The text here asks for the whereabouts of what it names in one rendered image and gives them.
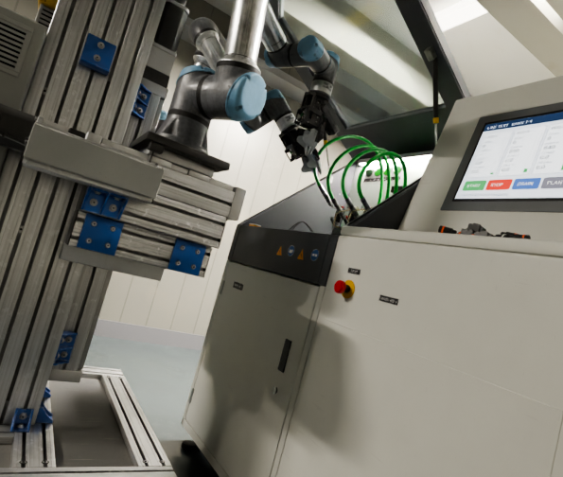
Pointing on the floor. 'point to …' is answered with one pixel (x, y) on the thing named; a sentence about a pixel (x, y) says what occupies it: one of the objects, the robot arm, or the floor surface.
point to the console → (457, 338)
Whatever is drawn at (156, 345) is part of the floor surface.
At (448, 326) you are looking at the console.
